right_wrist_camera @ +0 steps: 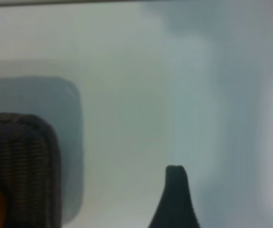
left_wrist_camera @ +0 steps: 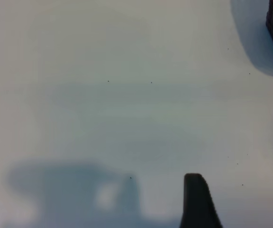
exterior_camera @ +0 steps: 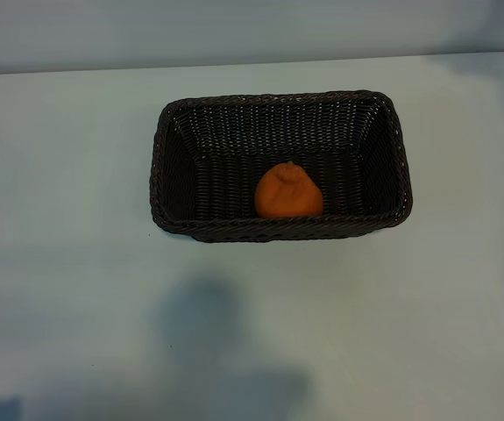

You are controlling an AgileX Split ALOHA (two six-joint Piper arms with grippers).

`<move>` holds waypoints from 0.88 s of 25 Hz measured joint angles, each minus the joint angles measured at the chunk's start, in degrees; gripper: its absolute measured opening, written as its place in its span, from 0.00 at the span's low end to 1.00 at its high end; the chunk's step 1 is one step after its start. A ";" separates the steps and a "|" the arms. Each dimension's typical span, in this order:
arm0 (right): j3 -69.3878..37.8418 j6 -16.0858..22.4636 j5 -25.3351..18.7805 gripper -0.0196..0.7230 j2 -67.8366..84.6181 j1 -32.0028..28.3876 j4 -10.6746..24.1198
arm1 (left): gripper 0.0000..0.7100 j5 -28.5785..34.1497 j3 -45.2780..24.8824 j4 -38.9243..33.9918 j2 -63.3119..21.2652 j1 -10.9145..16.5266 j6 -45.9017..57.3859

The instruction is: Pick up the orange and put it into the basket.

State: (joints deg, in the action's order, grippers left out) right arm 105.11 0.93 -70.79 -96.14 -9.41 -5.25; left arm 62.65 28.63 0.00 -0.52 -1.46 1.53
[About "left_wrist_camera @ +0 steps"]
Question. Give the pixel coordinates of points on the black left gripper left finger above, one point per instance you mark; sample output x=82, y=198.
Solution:
x=198, y=204

